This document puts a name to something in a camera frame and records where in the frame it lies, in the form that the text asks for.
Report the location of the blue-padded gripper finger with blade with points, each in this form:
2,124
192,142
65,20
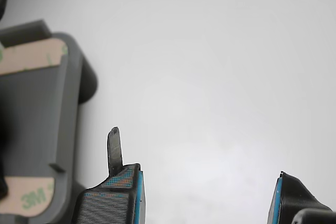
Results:
110,203

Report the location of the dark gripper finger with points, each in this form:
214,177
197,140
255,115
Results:
2,155

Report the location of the blue-padded gripper finger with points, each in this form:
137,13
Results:
291,200

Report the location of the tan 3M tape liner strip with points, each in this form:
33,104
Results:
29,56
31,197

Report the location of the grey 3D printed fixture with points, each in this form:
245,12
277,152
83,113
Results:
39,116

